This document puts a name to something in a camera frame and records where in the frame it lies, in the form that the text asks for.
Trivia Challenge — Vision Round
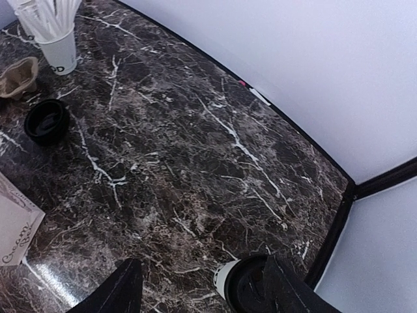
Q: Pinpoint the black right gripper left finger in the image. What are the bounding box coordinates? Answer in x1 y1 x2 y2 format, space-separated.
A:
68 258 143 313

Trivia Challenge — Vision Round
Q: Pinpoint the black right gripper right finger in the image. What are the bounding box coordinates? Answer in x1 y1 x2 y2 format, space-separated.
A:
263 255 339 313

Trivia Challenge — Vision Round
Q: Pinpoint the single black cup lid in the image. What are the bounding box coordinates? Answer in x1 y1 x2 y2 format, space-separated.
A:
224 255 267 313

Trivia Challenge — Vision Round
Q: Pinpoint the white paper takeout bag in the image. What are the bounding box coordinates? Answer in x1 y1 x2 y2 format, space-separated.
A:
0 175 45 267

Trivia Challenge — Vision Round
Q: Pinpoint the stack of black cup lids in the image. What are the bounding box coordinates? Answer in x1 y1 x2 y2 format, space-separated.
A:
24 99 70 147

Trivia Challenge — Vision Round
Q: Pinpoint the brown cardboard cup carrier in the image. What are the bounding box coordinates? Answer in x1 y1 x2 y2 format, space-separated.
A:
1 57 39 100

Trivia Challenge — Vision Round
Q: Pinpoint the white paper coffee cup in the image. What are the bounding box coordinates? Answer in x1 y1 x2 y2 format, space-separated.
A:
213 260 240 299

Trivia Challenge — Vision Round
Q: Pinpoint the white cup holding straws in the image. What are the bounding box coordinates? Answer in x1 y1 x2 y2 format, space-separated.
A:
35 27 78 76

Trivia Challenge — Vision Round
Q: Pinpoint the bundle of white wrapped straws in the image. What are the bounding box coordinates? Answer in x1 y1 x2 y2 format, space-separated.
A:
7 0 82 42

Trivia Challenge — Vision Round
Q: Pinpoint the black right frame post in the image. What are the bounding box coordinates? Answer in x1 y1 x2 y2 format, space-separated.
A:
350 156 417 200

